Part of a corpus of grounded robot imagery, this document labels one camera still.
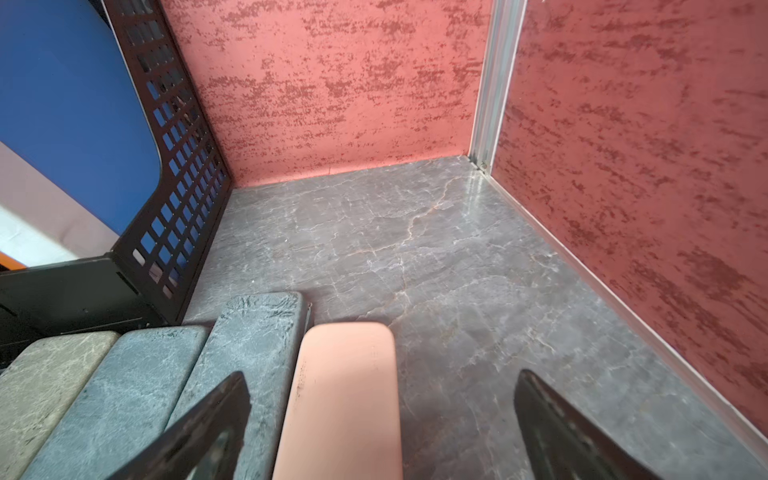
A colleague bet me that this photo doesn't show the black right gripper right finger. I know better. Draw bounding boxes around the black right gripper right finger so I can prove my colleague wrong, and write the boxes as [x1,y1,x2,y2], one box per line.
[514,369,658,479]

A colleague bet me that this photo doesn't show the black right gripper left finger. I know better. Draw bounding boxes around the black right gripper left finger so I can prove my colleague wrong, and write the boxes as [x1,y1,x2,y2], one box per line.
[111,371,251,479]

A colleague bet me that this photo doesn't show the grey case blue glasses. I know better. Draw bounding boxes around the grey case blue glasses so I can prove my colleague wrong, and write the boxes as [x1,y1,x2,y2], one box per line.
[169,291,310,479]

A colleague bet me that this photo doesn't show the pink glasses case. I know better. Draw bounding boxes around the pink glasses case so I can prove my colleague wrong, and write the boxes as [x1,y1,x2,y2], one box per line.
[272,322,403,479]

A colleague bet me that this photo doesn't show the black mesh file holder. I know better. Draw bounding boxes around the black mesh file holder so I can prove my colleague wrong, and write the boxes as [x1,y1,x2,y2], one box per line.
[1,1,232,364]

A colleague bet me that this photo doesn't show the orange book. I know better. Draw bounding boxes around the orange book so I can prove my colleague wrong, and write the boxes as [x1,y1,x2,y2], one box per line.
[0,253,26,271]

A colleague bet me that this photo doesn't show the blue folder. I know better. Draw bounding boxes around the blue folder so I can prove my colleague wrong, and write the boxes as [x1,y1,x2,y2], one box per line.
[1,1,161,235]

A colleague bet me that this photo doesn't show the aluminium right corner post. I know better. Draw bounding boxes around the aluminium right corner post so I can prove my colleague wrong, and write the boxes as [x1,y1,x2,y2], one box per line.
[468,0,527,177]

